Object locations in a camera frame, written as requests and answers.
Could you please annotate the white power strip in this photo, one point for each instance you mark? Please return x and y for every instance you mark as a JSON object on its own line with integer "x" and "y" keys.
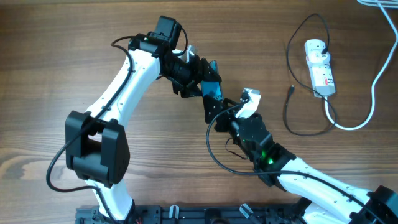
{"x": 321, "y": 75}

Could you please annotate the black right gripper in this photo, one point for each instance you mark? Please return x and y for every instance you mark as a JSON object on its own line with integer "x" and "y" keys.
{"x": 225, "y": 115}

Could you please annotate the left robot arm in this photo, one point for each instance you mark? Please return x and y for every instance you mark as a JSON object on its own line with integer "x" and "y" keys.
{"x": 96, "y": 144}

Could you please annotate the turquoise-screen Galaxy smartphone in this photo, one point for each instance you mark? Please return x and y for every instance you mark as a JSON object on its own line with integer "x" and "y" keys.
{"x": 213, "y": 89}

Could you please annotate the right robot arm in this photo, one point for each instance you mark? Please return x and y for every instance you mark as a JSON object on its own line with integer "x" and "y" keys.
{"x": 330, "y": 200}

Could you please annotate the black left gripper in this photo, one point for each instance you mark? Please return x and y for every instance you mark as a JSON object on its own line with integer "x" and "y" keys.
{"x": 199, "y": 72}

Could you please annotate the white USB charger plug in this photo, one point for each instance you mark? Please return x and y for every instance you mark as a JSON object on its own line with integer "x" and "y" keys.
{"x": 316, "y": 57}

